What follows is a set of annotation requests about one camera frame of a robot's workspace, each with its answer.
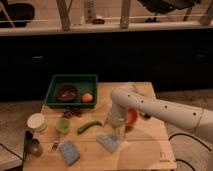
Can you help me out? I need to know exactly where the green plastic tray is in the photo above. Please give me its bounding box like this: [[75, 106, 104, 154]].
[[45, 74, 98, 108]]

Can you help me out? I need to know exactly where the dark grape bunch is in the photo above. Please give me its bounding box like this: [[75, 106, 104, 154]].
[[63, 107, 82, 119]]

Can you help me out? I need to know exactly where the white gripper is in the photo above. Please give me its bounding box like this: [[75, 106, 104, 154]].
[[107, 112, 125, 138]]

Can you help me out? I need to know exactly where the green cucumber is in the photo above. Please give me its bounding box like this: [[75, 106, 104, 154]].
[[77, 121, 102, 135]]

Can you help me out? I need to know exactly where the black cable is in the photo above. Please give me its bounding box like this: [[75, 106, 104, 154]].
[[168, 132, 213, 171]]

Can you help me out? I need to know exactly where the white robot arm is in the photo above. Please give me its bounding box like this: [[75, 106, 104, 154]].
[[108, 82, 213, 144]]

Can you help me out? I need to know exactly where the orange fruit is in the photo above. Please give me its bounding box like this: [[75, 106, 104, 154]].
[[82, 93, 93, 103]]

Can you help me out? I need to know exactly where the dark red bowl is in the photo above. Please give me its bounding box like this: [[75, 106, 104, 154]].
[[56, 85, 78, 102]]

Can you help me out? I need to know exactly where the orange cup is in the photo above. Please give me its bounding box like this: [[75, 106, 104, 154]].
[[125, 109, 138, 127]]

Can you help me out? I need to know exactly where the light blue towel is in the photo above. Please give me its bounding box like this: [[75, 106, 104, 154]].
[[96, 134, 122, 153]]

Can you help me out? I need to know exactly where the metal fork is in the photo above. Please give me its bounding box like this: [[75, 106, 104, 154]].
[[51, 133, 60, 151]]

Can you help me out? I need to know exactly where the blue sponge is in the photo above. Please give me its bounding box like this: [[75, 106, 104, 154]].
[[59, 141, 80, 165]]

